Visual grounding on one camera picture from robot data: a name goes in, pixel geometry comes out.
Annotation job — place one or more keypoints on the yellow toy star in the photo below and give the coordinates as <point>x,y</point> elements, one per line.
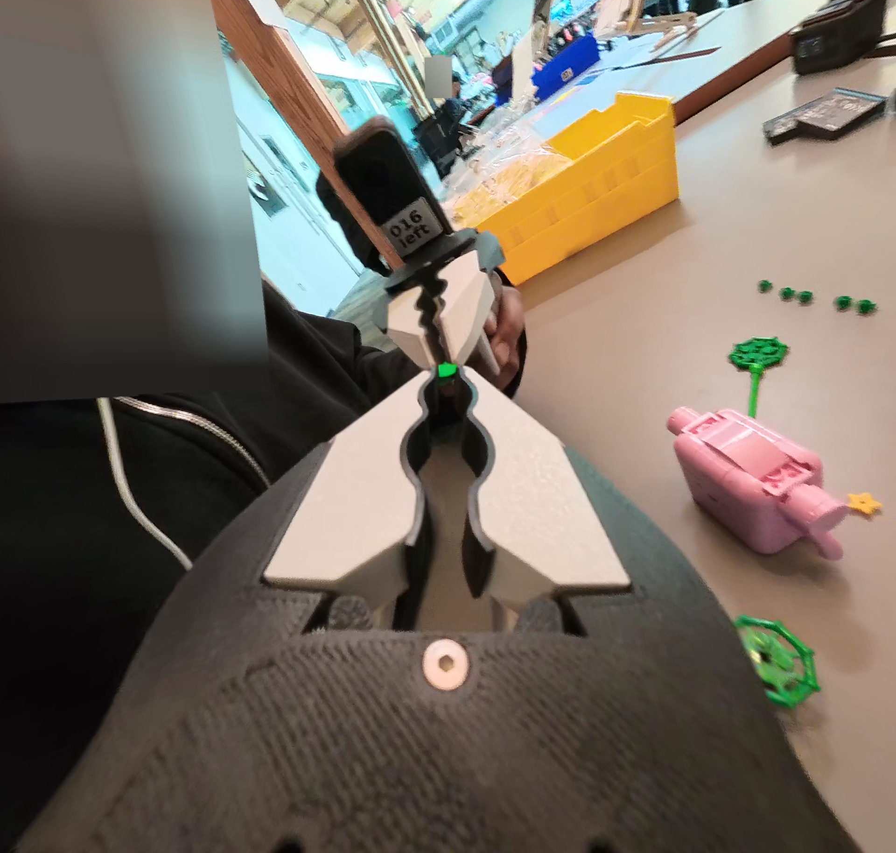
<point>865,504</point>

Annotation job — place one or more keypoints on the clear plastic bags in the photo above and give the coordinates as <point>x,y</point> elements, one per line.
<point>483,167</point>

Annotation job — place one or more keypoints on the green toy web wheel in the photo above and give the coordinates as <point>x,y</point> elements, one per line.
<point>777,660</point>

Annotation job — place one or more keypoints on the yellow storage bin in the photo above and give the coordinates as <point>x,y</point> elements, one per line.
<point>602,167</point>

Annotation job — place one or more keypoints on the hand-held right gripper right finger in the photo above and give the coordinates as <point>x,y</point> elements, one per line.
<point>546,517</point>

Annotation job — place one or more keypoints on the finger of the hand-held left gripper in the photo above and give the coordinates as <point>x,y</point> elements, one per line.
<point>409,321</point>
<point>465,300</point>

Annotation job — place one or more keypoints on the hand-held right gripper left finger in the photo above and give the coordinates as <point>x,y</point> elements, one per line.
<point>336,517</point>

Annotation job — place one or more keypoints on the pink toy watering can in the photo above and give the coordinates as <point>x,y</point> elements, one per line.
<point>742,489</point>

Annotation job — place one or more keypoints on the wooden beam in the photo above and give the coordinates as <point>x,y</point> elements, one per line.
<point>280,61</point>

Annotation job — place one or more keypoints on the blue storage bin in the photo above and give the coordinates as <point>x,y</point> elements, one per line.
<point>560,68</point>

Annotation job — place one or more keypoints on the person's black jacket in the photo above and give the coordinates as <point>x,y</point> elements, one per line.
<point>70,517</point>

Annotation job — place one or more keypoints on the person's left forearm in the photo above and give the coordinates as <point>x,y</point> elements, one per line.
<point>329,349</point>

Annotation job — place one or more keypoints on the black box device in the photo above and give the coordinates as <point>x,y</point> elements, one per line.
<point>840,33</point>

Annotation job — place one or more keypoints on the person's left hand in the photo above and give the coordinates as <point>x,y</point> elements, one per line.
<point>512,335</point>

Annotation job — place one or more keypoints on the green toy flower stem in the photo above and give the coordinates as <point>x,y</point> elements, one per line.
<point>759,356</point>

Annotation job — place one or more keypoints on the flat black device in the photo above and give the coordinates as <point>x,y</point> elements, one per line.
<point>826,114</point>

